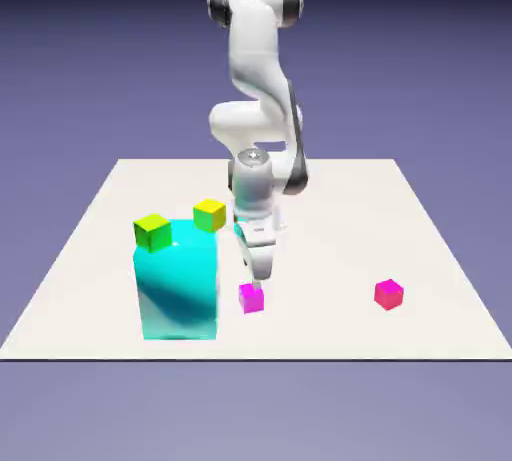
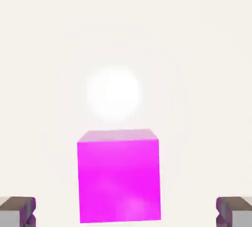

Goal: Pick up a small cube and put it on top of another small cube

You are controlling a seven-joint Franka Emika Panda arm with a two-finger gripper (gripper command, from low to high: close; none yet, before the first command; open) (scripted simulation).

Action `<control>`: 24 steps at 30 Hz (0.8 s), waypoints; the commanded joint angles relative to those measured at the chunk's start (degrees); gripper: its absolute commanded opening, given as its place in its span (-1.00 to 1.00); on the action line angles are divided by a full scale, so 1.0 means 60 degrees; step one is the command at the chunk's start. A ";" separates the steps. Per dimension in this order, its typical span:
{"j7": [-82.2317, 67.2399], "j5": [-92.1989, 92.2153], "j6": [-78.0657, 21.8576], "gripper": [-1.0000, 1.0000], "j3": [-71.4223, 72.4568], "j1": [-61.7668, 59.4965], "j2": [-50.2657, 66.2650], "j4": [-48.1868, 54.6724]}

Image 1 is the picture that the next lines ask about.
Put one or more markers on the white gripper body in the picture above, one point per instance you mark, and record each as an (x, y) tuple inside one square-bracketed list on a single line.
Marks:
[(262, 257)]

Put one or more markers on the small magenta cube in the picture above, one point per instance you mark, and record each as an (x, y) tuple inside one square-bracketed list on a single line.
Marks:
[(252, 299)]

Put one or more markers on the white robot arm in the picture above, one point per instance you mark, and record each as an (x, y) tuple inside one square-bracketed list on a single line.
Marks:
[(252, 69)]

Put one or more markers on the small yellow-green cube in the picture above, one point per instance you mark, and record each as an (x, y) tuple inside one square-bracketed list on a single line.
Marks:
[(152, 232), (209, 215)]

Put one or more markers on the small pink cube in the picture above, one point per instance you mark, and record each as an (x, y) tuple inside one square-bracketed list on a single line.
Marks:
[(388, 294)]

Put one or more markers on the large cyan box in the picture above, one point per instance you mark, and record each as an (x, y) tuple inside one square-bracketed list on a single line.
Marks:
[(178, 289)]

